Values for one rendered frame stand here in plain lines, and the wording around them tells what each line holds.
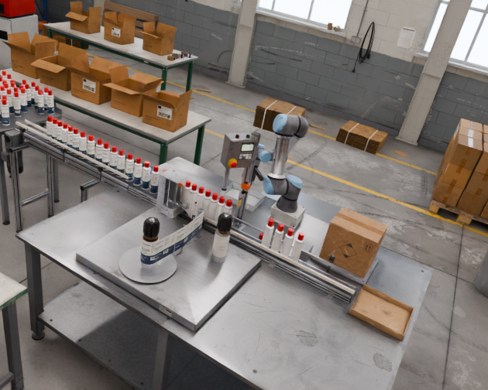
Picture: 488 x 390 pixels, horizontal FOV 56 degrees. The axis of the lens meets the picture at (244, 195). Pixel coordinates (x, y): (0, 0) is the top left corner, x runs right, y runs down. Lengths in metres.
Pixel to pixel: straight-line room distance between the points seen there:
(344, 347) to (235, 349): 0.56
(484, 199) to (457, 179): 0.37
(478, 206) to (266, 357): 4.13
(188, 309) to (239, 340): 0.29
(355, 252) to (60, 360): 1.96
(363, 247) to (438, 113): 5.34
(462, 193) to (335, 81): 3.23
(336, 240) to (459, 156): 3.12
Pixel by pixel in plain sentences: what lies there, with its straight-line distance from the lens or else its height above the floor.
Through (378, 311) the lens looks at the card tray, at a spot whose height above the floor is 0.83.
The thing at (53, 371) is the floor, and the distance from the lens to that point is 3.24.
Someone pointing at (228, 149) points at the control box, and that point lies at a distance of 2.69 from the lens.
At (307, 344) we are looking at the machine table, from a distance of 2.41.
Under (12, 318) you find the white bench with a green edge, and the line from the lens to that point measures 2.71.
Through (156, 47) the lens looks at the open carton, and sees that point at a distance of 6.86.
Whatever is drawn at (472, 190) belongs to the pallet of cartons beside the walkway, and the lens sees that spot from 5.88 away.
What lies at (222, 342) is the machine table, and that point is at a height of 0.83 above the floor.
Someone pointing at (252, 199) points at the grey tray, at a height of 0.83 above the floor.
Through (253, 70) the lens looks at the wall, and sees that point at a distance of 8.63.
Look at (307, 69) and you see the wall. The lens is 8.24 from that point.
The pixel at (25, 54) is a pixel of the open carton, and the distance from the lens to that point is 5.46.
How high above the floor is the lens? 2.53
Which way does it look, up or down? 30 degrees down
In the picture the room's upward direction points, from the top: 12 degrees clockwise
